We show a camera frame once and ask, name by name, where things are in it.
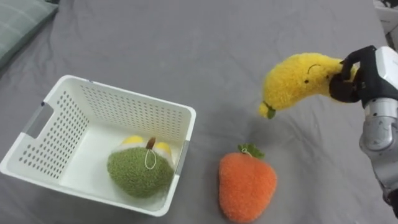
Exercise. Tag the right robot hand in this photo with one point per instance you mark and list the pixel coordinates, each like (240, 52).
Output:
(373, 77)

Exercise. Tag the yellow banana soft toy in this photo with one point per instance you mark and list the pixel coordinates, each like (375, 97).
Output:
(295, 81)

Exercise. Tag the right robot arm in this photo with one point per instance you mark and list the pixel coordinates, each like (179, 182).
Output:
(381, 137)

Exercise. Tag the white furniture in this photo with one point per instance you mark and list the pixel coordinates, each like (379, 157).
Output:
(387, 18)

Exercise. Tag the orange strawberry soft toy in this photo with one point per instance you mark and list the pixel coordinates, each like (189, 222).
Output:
(245, 186)

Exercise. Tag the grey bed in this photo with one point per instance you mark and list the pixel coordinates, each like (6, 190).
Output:
(199, 46)

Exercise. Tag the green durian soft toy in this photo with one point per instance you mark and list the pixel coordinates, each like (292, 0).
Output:
(140, 169)

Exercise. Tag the white perforated plastic basket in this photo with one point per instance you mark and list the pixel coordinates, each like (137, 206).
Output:
(90, 140)

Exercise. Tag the green pillow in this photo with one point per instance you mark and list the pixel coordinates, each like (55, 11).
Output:
(18, 25)

